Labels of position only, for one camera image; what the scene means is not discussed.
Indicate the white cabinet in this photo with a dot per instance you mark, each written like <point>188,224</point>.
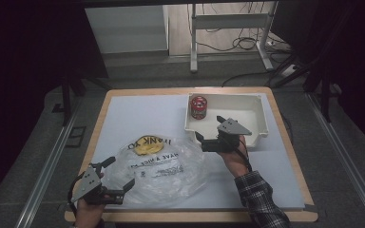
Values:
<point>126,30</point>

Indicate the white plastic bin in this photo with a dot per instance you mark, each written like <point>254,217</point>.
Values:
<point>253,109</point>

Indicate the white metal desk frame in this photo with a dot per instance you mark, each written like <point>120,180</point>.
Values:
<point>229,21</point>

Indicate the red can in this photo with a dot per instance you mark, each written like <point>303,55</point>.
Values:
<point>199,107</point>

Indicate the white table mat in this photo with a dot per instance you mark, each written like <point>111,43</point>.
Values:
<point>145,114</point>

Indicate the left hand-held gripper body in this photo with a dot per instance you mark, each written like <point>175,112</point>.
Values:
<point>87,185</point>

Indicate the metal floor rail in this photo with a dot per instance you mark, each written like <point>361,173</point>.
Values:
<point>49,164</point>
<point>345,158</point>

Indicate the black floor frame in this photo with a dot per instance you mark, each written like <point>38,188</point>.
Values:
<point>76,136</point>

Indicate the black stand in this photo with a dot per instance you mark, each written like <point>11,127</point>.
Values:
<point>66,101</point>
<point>324,98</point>

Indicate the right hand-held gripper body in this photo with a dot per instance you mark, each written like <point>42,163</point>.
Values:
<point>233,128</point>

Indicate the clear printed plastic bag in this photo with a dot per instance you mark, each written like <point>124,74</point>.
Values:
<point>158,185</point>

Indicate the person's right hand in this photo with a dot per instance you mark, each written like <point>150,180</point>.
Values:
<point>234,161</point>

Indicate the person's left hand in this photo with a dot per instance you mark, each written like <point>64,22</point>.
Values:
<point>88,213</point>

